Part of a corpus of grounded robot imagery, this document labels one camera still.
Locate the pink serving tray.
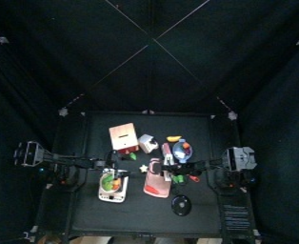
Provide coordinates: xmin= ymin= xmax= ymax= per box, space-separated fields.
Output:
xmin=142 ymin=157 xmax=173 ymax=199

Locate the green toy vegetable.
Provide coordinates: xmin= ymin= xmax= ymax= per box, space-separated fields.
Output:
xmin=101 ymin=175 xmax=116 ymax=192

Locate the grey blue toy pot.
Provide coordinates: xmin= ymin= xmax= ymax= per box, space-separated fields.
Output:
xmin=172 ymin=138 xmax=194 ymax=165

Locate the orange red toy food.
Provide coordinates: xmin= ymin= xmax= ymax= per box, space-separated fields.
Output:
xmin=145 ymin=185 xmax=162 ymax=195

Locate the small orange toy food piece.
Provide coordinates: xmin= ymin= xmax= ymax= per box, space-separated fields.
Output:
xmin=188 ymin=174 xmax=202 ymax=184

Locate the white kitchen scale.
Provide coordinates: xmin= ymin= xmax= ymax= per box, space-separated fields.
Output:
xmin=96 ymin=170 xmax=130 ymax=204

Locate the red wooden drawer box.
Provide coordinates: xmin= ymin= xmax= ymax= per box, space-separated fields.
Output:
xmin=108 ymin=122 xmax=141 ymax=155

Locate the round black lid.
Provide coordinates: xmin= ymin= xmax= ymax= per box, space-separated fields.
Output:
xmin=170 ymin=194 xmax=193 ymax=217

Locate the white text label sticker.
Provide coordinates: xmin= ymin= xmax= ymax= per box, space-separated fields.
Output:
xmin=222 ymin=203 xmax=250 ymax=233

